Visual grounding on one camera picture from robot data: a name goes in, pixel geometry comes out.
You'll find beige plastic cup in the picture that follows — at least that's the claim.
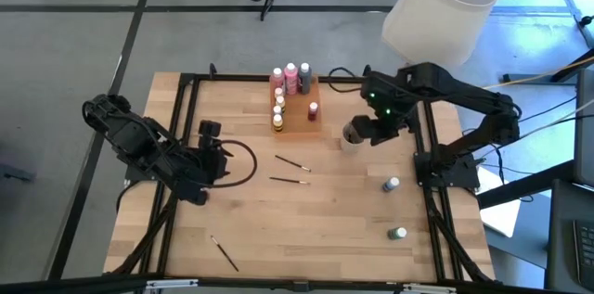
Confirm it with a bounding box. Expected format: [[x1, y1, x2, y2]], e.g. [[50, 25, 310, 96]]
[[340, 121, 368, 155]]

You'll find thin black paintbrush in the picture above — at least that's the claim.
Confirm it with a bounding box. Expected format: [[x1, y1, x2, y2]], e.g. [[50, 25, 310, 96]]
[[268, 176, 311, 185], [210, 235, 240, 273], [274, 154, 312, 173]]

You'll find large grey paint bottle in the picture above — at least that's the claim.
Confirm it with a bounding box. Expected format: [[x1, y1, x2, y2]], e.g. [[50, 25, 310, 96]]
[[297, 62, 313, 96]]

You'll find large pink paint bottle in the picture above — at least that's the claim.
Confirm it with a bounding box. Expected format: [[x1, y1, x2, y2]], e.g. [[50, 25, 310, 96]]
[[283, 62, 300, 96]]

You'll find large coral paint bottle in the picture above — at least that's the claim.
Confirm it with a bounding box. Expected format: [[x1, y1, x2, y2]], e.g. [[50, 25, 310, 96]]
[[269, 67, 286, 96]]

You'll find silver table lamp white shade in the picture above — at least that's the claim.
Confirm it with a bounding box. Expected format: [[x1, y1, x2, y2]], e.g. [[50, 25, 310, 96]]
[[381, 0, 502, 70]]

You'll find white board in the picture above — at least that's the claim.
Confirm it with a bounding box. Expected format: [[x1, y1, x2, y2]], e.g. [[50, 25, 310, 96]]
[[477, 166, 522, 238]]

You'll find black keyboard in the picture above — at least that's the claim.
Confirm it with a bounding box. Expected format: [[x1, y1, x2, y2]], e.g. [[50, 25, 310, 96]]
[[573, 219, 594, 290]]

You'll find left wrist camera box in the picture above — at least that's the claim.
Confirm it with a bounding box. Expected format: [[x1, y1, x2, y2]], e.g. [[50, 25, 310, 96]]
[[198, 119, 223, 138]]

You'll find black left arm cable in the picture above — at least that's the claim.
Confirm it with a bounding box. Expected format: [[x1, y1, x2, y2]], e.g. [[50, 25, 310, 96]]
[[215, 139, 259, 189]]

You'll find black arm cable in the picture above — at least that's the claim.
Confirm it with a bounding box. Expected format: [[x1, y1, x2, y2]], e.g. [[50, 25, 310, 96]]
[[215, 139, 259, 189], [328, 67, 368, 95]]

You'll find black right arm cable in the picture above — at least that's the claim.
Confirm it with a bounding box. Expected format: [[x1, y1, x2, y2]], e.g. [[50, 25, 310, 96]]
[[328, 67, 368, 95]]

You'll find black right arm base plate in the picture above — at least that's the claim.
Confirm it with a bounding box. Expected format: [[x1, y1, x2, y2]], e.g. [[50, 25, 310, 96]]
[[414, 150, 482, 189]]

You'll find silver metal bracket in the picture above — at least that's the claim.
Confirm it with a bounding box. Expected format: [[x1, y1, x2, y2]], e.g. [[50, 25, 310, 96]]
[[145, 278, 200, 291], [401, 283, 458, 294]]

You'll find yellow power cable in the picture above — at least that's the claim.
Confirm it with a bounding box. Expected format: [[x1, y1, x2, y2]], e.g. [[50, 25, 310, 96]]
[[482, 55, 594, 91]]

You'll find white cable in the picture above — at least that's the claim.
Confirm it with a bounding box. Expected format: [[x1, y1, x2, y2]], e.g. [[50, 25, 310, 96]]
[[517, 97, 594, 142]]

